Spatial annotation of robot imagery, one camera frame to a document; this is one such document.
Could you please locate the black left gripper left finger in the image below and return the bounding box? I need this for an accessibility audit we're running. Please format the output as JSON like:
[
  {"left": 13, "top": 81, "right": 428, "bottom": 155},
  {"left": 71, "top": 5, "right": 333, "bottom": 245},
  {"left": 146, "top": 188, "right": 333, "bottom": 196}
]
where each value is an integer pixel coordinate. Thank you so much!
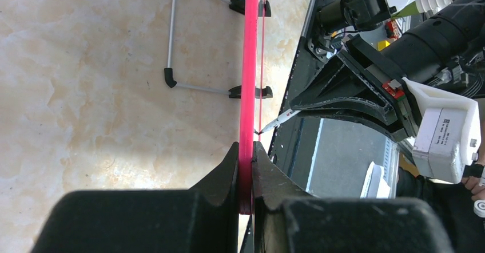
[{"left": 33, "top": 143, "right": 238, "bottom": 252}]

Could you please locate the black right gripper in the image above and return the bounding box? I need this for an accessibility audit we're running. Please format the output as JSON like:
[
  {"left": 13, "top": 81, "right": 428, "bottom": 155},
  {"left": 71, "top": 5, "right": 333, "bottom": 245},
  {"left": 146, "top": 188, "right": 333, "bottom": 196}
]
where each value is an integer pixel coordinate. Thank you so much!
[{"left": 290, "top": 35, "right": 421, "bottom": 143}]

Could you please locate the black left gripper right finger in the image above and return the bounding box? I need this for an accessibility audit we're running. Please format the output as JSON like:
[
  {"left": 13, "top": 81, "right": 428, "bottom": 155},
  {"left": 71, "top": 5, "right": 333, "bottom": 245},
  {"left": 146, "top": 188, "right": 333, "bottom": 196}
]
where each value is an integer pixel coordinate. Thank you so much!
[{"left": 252, "top": 142, "right": 453, "bottom": 252}]

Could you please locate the white whiteboard marker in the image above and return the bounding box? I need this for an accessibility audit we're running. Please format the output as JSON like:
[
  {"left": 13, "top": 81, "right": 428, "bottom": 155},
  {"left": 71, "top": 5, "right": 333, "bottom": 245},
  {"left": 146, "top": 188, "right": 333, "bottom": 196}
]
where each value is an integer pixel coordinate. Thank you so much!
[{"left": 253, "top": 109, "right": 300, "bottom": 135}]

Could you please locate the red framed whiteboard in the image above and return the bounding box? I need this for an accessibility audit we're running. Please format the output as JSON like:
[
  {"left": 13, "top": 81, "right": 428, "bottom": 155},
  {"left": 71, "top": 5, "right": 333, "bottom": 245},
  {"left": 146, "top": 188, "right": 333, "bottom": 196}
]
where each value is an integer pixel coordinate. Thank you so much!
[{"left": 237, "top": 0, "right": 260, "bottom": 215}]

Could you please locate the white paper cup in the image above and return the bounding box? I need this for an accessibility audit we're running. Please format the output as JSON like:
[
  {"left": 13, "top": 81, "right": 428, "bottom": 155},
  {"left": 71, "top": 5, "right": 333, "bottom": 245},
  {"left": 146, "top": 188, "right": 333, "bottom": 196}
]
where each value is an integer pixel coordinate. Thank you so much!
[{"left": 360, "top": 162, "right": 391, "bottom": 199}]

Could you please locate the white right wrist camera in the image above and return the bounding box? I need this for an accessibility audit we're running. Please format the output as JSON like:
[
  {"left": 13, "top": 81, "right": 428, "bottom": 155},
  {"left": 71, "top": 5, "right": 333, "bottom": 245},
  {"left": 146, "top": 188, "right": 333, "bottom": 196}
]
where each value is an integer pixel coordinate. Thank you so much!
[{"left": 404, "top": 78, "right": 482, "bottom": 184}]

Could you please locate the grey wire whiteboard stand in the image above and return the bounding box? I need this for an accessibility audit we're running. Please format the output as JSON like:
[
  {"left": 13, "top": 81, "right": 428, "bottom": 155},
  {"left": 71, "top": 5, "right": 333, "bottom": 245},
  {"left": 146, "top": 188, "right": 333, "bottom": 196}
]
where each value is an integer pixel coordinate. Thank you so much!
[{"left": 162, "top": 0, "right": 244, "bottom": 98}]

